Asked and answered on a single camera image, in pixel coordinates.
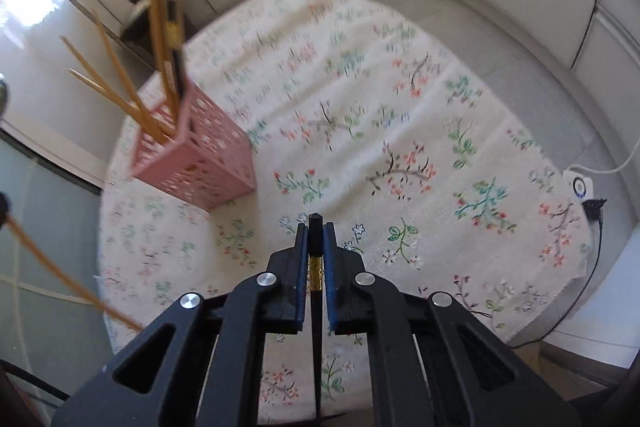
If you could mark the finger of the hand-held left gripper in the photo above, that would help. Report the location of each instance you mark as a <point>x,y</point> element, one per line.
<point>5,209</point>

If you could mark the black plug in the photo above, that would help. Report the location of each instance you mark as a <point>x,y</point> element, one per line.
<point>595,208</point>

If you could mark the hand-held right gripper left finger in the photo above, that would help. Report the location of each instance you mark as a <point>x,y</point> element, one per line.
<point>300,287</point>

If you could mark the bunch of bamboo chopsticks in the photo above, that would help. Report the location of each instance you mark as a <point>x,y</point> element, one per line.
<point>159,32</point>

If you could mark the black gold-banded chopstick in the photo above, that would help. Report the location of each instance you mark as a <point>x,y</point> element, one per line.
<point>178,67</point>
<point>316,347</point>

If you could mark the plain bamboo chopstick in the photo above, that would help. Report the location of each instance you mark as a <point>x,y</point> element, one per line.
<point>60,273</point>

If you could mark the white power strip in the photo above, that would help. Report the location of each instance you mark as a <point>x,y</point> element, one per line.
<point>577,187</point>

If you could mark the pink perforated plastic basket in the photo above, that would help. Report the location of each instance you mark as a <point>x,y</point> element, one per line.
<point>200,167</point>

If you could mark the dark side table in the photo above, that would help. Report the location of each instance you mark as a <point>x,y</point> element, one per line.
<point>132,38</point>

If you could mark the floral tablecloth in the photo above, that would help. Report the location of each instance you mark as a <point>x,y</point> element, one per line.
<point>375,107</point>

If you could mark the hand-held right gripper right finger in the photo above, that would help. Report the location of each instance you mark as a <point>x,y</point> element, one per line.
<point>328,287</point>

